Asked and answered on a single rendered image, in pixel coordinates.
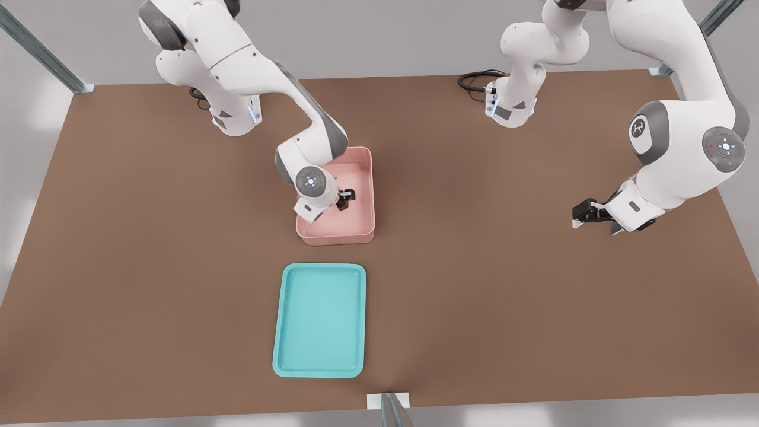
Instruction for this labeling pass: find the pale blue-green tray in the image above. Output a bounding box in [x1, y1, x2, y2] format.
[272, 263, 367, 379]

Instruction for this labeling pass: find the silver frame post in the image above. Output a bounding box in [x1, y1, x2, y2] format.
[0, 5, 96, 95]
[649, 0, 746, 78]
[366, 392, 416, 427]

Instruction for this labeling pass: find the pink rectangular box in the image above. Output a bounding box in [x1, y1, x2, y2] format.
[296, 147, 376, 246]

